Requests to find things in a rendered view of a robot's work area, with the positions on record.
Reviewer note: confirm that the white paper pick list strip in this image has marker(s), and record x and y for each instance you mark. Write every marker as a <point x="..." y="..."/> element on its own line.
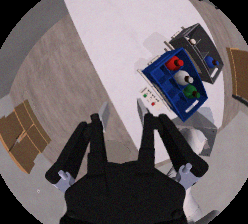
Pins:
<point x="151" y="98"/>

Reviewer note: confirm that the red bottle with pink label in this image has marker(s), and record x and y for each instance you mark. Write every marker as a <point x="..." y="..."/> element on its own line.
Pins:
<point x="174" y="63"/>

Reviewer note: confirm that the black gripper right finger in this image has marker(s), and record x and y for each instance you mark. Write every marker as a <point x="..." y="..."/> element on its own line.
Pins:
<point x="188" y="165"/>

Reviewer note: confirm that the white bottle with grey label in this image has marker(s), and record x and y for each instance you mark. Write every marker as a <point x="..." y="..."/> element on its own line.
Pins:
<point x="183" y="78"/>

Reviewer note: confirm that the green bottle with pale green label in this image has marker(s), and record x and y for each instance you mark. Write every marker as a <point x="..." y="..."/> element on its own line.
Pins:
<point x="190" y="92"/>

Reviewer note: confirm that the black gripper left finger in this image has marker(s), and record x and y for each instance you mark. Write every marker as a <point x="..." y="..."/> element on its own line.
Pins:
<point x="73" y="153"/>

